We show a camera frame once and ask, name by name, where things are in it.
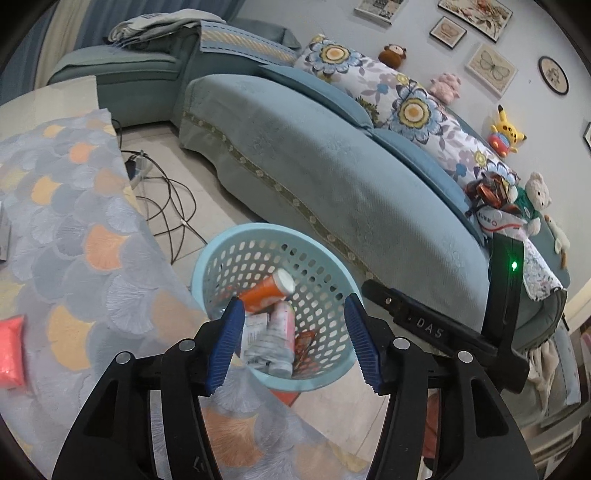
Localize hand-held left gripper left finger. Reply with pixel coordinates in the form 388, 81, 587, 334
51, 296, 246, 480

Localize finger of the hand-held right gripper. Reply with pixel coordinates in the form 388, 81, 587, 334
361, 279, 502, 365

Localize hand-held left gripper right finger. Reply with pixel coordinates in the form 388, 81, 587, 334
344, 294, 541, 480

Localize white printed box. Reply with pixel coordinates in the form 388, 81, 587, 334
244, 314, 271, 356

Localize white wrapper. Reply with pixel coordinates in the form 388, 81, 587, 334
244, 330, 294, 372

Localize red snack wrapper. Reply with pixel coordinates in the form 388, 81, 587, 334
295, 330, 317, 366

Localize pink plastic bottle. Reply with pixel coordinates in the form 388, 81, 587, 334
269, 300, 297, 376

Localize orange cylindrical tube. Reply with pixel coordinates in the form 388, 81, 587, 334
239, 269, 297, 315

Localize light blue plastic basket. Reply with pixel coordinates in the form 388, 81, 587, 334
191, 223, 366, 393

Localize orange red textured pouch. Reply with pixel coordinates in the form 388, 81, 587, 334
0, 315, 26, 388

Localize white floral cloth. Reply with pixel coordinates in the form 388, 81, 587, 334
522, 240, 566, 301

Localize white helmet with red stripes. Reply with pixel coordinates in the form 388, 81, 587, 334
475, 205, 532, 238

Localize white goose plush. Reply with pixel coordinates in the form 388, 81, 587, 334
544, 215, 571, 268

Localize beige cloth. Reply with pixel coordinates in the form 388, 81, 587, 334
526, 339, 561, 407

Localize white bear plush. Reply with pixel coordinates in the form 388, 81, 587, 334
512, 172, 552, 236

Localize floral cushion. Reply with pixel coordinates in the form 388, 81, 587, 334
294, 34, 393, 93
383, 74, 485, 158
443, 138, 520, 195

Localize yellow mouse plush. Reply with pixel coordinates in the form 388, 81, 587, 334
489, 105, 527, 155

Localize teal sofa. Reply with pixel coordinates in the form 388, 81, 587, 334
46, 18, 583, 416

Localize grey orange patterned tablecloth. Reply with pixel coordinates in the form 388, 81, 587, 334
0, 108, 393, 480

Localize white power strip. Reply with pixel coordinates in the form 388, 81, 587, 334
124, 154, 153, 185

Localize pink pig plush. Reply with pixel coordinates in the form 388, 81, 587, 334
430, 72, 462, 103

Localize round framed picture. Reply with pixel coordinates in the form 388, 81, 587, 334
538, 56, 570, 96

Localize butterfly picture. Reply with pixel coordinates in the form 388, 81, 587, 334
464, 43, 518, 97

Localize brown monkey plush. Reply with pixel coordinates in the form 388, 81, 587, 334
379, 44, 408, 70

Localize black framed crown picture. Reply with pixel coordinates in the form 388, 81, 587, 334
429, 17, 467, 50

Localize flower painting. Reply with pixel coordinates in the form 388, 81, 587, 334
436, 0, 514, 43

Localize white framed collage picture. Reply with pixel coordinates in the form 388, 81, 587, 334
353, 0, 409, 26

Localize striped blue sofa throw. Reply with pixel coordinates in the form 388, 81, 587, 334
196, 21, 301, 63

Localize grey clothing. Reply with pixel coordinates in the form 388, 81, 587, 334
108, 8, 227, 47

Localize blue curtain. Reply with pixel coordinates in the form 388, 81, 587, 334
9, 14, 51, 79

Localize cream curtain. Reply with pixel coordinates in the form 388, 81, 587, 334
39, 0, 86, 51

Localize black cables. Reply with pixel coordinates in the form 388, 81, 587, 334
113, 117, 208, 264

